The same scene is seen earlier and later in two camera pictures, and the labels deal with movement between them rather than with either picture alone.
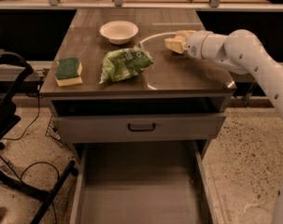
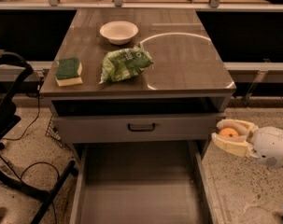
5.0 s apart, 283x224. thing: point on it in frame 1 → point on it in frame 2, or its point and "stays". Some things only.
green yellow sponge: x=68 y=71 stays
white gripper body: x=194 y=43 → x=269 y=146
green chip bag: x=123 y=63 stays
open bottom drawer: x=142 y=182 stays
